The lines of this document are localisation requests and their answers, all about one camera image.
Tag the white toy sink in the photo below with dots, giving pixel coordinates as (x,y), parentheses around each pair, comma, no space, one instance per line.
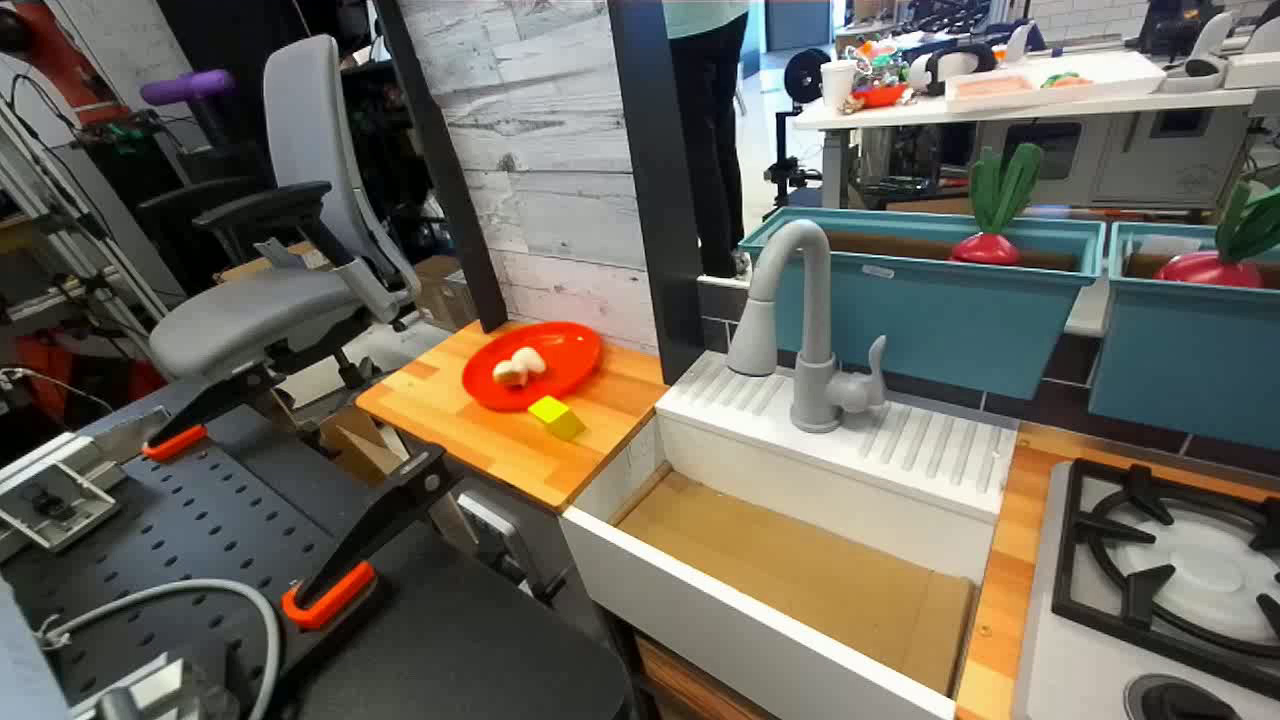
(801,532)

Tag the yellow block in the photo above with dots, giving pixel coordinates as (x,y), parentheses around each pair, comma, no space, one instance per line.
(558,417)

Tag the black vertical post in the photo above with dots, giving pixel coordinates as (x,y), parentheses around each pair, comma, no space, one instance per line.
(656,175)

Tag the red radish toy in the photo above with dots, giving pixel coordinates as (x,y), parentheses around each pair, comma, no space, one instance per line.
(1224,253)
(996,212)

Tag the white background table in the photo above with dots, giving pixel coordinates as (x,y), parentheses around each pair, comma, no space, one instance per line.
(1026,106)

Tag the teal planter box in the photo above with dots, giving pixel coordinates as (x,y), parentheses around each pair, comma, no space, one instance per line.
(1184,352)
(935,315)

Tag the black stove grate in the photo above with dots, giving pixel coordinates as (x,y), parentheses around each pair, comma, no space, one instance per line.
(1172,574)

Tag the grey toy faucet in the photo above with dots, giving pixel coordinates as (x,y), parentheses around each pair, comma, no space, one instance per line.
(808,349)

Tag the red bowl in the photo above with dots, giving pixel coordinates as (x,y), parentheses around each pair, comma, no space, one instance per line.
(878,94)
(563,356)

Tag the purple roller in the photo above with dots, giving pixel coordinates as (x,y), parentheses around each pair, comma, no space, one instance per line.
(184,84)

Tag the white cup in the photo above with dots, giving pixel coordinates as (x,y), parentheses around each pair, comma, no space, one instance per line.
(839,84)

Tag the white stove top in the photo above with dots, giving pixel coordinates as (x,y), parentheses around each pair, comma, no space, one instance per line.
(1065,666)

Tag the small white doll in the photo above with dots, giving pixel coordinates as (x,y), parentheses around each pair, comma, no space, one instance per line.
(519,364)

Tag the black diagonal beam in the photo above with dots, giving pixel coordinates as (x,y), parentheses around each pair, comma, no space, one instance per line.
(441,162)

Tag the black stove knob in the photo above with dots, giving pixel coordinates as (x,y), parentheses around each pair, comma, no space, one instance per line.
(1182,701)

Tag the grey office chair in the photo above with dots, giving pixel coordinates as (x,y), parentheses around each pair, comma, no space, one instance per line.
(286,253)

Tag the person in dark trousers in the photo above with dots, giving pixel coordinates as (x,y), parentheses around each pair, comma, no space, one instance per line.
(715,122)

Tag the metal mounting bracket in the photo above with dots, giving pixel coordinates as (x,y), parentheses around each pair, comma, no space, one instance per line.
(53,507)

